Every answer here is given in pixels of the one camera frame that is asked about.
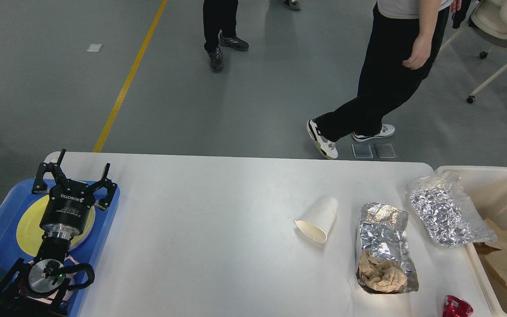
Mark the person in grey shirt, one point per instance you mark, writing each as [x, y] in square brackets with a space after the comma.
[405, 40]

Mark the brown paper wad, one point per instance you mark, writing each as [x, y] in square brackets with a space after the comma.
[382, 275]

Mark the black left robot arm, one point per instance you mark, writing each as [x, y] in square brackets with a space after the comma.
[13, 303]

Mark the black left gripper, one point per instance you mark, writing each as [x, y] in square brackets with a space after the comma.
[71, 209]

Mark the white paper cup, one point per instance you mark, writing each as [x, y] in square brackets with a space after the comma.
[319, 219]

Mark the red crumpled wrapper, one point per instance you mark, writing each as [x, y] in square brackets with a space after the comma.
[456, 307]

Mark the yellow plastic plate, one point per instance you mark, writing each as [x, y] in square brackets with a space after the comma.
[29, 235]

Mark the pink HOME mug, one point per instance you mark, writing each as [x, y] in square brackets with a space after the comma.
[41, 286]

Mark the white office chair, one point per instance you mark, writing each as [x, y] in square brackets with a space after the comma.
[489, 21]

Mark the person in black trousers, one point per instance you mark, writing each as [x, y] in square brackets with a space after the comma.
[219, 27]

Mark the beige plastic bin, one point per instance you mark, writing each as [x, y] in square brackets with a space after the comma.
[487, 188]

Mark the foil tray with paper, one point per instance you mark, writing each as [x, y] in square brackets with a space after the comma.
[382, 231]

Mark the foil sheet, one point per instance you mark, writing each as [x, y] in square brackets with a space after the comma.
[447, 211]

